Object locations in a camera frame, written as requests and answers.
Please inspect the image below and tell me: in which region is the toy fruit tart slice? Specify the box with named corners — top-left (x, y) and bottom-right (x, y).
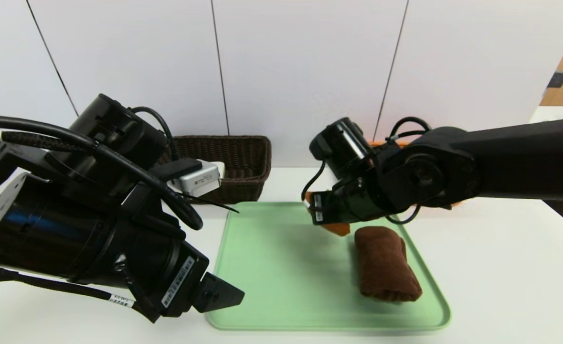
top-left (304, 190), bottom-right (352, 237)

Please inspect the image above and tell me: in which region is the light green plastic tray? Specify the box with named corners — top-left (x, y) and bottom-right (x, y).
top-left (206, 202), bottom-right (451, 331)

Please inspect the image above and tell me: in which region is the white background table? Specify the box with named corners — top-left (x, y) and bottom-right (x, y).
top-left (530, 106), bottom-right (563, 123)

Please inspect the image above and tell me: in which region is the dark brown wicker basket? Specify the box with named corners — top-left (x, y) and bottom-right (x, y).
top-left (161, 135), bottom-right (272, 205)

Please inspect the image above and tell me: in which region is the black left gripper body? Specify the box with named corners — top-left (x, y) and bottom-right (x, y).
top-left (110, 227), bottom-right (210, 323)

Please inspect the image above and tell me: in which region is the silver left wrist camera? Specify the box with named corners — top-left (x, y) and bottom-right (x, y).
top-left (159, 159), bottom-right (223, 197)

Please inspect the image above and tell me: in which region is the thin black labelled gripper cable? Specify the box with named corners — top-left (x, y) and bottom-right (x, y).
top-left (0, 260), bottom-right (160, 323)

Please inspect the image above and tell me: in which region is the brown towel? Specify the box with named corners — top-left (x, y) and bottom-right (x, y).
top-left (354, 226), bottom-right (423, 303)

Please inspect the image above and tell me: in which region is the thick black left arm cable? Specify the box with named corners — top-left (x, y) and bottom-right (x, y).
top-left (0, 115), bottom-right (204, 231)

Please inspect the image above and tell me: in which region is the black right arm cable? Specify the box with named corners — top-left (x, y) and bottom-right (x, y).
top-left (302, 116), bottom-right (432, 225)

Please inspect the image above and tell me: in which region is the orange wicker basket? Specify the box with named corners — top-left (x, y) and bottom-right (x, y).
top-left (367, 139), bottom-right (466, 208)

